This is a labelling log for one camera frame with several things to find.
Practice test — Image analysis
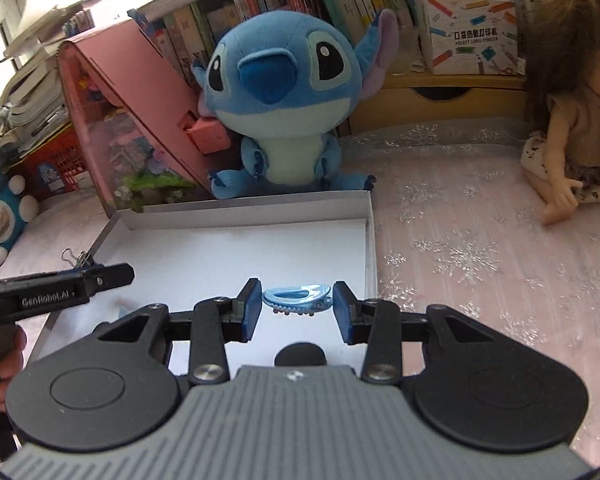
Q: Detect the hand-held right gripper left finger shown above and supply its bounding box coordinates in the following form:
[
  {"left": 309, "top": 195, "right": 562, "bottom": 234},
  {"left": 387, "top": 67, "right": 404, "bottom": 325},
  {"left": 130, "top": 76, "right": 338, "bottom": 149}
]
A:
[{"left": 92, "top": 278, "right": 264, "bottom": 386}]

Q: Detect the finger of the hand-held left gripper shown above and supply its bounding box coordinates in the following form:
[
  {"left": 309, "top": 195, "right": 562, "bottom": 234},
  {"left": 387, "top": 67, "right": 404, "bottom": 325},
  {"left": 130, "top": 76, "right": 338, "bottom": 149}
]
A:
[{"left": 82, "top": 262, "right": 136, "bottom": 297}]

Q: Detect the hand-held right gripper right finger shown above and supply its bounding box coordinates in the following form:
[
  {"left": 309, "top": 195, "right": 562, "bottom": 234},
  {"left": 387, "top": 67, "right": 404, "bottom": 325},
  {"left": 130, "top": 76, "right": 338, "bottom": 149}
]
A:
[{"left": 332, "top": 281, "right": 507, "bottom": 385}]

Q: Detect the light blue hair clip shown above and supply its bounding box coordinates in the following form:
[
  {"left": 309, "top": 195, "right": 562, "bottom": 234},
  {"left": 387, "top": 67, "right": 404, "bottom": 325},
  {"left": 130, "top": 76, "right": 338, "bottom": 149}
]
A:
[{"left": 262, "top": 282, "right": 335, "bottom": 318}]

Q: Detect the shallow white cardboard box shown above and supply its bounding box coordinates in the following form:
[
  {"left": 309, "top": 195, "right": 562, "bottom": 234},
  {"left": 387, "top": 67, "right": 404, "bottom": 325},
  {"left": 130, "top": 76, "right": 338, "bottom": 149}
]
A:
[{"left": 25, "top": 189, "right": 379, "bottom": 377}]

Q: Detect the black round lens cap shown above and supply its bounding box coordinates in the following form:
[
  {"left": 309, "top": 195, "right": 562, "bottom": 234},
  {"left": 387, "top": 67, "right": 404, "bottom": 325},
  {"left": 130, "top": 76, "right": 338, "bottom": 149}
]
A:
[{"left": 274, "top": 342, "right": 327, "bottom": 367}]

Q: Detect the person's left hand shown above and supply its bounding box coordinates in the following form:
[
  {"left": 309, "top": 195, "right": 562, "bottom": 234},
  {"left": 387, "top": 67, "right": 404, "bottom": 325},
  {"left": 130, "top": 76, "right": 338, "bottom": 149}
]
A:
[{"left": 0, "top": 326, "right": 29, "bottom": 413}]

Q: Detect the small black binder clip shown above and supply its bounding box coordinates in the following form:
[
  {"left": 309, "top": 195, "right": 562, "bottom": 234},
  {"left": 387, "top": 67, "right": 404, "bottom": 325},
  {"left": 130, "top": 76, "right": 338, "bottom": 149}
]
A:
[{"left": 61, "top": 247, "right": 104, "bottom": 271}]

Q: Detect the blue cat plush toy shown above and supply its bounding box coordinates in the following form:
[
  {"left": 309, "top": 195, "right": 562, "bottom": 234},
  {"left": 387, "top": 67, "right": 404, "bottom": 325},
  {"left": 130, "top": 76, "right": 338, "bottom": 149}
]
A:
[{"left": 0, "top": 150, "right": 40, "bottom": 269}]

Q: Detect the red basket with label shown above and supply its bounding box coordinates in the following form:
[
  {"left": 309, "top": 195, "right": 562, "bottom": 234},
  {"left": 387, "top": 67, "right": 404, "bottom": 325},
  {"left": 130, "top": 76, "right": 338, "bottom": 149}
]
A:
[{"left": 10, "top": 122, "right": 99, "bottom": 202}]

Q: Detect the pink snowflake tablecloth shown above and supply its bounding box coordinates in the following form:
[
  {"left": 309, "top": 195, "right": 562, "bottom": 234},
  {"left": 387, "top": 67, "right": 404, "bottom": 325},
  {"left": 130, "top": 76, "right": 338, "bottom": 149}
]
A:
[{"left": 0, "top": 117, "right": 600, "bottom": 467}]

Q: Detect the pink triangular miniature house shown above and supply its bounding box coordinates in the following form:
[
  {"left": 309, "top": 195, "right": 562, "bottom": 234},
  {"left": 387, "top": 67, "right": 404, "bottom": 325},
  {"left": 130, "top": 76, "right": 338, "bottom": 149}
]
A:
[{"left": 57, "top": 20, "right": 231, "bottom": 214}]

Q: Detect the small pink box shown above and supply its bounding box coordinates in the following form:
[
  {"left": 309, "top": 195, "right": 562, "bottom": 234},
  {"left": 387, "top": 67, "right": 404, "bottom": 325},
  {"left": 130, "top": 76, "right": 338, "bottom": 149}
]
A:
[{"left": 182, "top": 110, "right": 230, "bottom": 155}]

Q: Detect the blue alien plush toy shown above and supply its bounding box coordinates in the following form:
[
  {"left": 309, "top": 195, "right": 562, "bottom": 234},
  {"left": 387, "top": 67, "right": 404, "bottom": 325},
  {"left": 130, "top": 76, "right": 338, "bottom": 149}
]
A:
[{"left": 191, "top": 8, "right": 400, "bottom": 200}]

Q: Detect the stack of worn books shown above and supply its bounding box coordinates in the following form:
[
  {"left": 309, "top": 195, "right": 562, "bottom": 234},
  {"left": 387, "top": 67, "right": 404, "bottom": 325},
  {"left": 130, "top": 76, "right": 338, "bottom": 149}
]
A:
[{"left": 0, "top": 0, "right": 112, "bottom": 152}]

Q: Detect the wooden drawer shelf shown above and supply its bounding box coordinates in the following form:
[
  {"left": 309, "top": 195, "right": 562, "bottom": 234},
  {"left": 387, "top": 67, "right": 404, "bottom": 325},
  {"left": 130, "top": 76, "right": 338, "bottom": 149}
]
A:
[{"left": 347, "top": 72, "right": 531, "bottom": 136}]

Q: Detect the white printer box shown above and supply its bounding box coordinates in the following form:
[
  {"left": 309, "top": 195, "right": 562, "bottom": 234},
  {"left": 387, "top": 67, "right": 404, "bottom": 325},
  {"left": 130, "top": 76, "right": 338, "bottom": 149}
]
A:
[{"left": 413, "top": 0, "right": 520, "bottom": 76}]

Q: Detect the brown-haired doll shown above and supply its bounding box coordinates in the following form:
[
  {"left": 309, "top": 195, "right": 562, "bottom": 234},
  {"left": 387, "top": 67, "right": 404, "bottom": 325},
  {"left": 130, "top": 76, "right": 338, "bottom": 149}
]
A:
[{"left": 521, "top": 0, "right": 600, "bottom": 226}]

